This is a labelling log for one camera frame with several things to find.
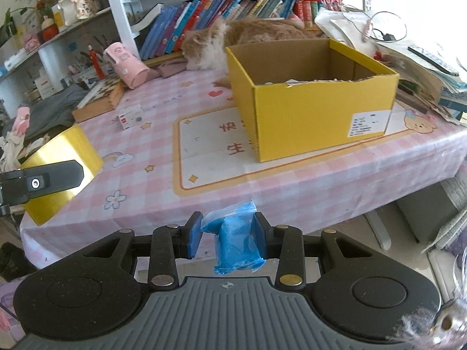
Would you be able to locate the blue plastic bag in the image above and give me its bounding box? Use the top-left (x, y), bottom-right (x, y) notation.
top-left (201, 200), bottom-right (265, 276)

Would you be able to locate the yellow tape roll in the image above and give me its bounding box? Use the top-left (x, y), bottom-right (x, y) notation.
top-left (21, 125), bottom-right (104, 226)

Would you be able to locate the small white staples box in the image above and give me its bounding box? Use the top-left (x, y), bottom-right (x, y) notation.
top-left (117, 103), bottom-right (144, 130)

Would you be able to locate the grey cloth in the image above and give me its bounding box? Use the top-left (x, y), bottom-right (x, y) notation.
top-left (1, 84), bottom-right (88, 141)

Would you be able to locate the pink checkered tablecloth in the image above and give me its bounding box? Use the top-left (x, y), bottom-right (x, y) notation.
top-left (20, 71), bottom-right (466, 268)

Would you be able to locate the wooden chess board box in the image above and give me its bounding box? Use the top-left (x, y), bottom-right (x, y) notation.
top-left (72, 74), bottom-right (128, 123)

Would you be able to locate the red tassel ornament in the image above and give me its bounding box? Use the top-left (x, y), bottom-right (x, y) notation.
top-left (88, 45), bottom-right (105, 80)

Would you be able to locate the yellow cardboard box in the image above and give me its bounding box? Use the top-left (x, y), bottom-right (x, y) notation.
top-left (226, 39), bottom-right (399, 162)

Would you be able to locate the pink cylindrical tin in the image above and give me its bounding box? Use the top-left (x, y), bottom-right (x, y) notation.
top-left (104, 42), bottom-right (150, 89)

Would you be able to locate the mauve folded cloth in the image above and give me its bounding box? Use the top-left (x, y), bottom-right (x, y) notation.
top-left (148, 58), bottom-right (188, 80)

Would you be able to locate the orange white cat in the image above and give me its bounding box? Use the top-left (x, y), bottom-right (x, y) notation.
top-left (180, 17), bottom-right (323, 89)

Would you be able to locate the row of books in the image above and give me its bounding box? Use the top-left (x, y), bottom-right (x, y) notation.
top-left (139, 0), bottom-right (343, 60)

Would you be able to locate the pile of papers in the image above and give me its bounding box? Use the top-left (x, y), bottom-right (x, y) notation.
top-left (315, 6), bottom-right (466, 127)

